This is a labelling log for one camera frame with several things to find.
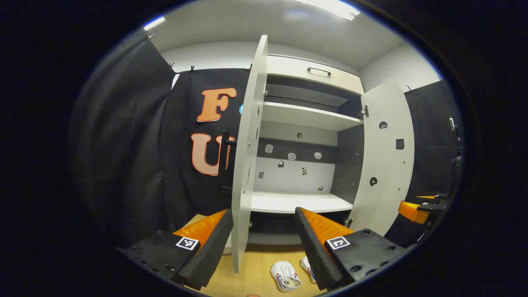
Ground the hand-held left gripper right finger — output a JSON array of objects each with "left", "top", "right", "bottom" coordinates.
[{"left": 294, "top": 207, "right": 407, "bottom": 291}]

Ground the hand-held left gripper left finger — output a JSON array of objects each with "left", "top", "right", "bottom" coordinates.
[{"left": 117, "top": 208, "right": 234, "bottom": 291}]

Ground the white striped shoe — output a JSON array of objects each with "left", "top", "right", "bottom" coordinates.
[
  {"left": 300, "top": 257, "right": 317, "bottom": 284},
  {"left": 270, "top": 261, "right": 302, "bottom": 293}
]

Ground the white shoe cabinet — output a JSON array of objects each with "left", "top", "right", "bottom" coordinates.
[{"left": 247, "top": 54, "right": 366, "bottom": 247}]

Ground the white shoe cabinet door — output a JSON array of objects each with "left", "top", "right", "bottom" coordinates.
[
  {"left": 218, "top": 35, "right": 269, "bottom": 274},
  {"left": 349, "top": 78, "right": 415, "bottom": 236}
]

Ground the black backdrop cloth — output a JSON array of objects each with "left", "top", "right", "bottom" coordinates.
[
  {"left": 384, "top": 80, "right": 460, "bottom": 248},
  {"left": 78, "top": 35, "right": 253, "bottom": 248}
]

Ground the ceiling light panel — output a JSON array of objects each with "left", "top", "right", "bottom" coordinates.
[{"left": 295, "top": 0, "right": 360, "bottom": 21}]

